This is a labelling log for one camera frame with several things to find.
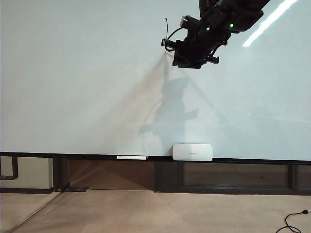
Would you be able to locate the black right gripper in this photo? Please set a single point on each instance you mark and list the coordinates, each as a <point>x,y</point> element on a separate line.
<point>204,46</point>

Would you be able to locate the white whiteboard marker with print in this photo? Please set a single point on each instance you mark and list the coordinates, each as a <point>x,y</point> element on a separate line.
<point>170,54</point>

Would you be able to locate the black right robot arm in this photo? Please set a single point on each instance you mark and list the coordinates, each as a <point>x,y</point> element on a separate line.
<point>243,14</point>

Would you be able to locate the white whiteboard eraser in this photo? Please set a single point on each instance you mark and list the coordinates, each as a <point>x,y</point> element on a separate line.
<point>192,152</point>

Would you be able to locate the white marker with black cap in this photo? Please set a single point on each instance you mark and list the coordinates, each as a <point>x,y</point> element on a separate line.
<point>131,158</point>

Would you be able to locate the white glass whiteboard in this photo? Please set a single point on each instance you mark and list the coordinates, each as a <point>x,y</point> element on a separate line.
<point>73,72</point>

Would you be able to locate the dark framed glass partition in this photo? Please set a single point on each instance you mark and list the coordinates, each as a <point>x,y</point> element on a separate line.
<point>167,177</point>

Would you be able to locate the brown wooden panel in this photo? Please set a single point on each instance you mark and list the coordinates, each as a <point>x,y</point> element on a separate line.
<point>111,174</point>

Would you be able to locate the black floor plate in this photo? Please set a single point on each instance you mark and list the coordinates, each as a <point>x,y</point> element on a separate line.
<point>80,189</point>

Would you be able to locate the black baseboard strip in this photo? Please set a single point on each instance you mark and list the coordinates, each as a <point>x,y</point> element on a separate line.
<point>24,191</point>

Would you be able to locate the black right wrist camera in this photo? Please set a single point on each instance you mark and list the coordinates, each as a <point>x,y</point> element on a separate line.
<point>190,21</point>

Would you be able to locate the dark door post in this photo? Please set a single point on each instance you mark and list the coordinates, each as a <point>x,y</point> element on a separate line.
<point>59,174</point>

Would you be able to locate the black pipe bracket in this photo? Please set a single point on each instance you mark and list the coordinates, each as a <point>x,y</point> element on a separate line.
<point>15,170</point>

